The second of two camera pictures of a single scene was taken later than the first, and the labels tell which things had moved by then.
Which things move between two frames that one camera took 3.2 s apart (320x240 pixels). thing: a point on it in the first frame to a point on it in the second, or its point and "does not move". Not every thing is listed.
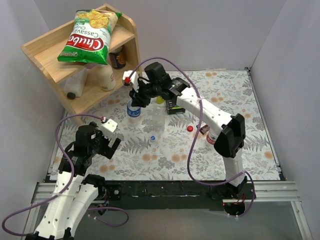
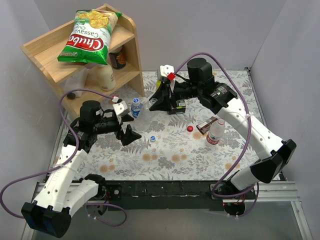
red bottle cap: (190, 128) does not move
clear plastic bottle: (158, 120) to (142, 122)
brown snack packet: (204, 129) does not move
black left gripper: (107, 146) to (119, 127)
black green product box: (176, 109) does not move
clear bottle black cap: (73, 85) does not move
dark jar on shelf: (118, 58) does not move
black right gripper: (139, 94) to (169, 95)
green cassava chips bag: (89, 38) does not move
